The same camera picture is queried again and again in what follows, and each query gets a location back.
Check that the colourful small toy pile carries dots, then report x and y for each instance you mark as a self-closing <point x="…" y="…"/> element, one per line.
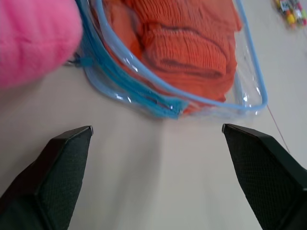
<point x="293" y="12"/>

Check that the pink fluffy cloth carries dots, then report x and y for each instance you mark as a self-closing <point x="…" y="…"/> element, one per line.
<point x="33" y="38"/>

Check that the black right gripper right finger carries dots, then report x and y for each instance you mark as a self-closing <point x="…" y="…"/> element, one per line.
<point x="263" y="177"/>

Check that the thin orange thread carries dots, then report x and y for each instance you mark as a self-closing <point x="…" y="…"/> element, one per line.
<point x="278" y="128"/>

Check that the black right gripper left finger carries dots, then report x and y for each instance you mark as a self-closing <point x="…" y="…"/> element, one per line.
<point x="50" y="177"/>

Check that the clear blue-trimmed plastic pouch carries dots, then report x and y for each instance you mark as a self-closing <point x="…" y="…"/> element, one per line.
<point x="158" y="79"/>

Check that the orange ribbed cloth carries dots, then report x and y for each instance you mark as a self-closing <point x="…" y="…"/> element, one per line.
<point x="187" y="48"/>

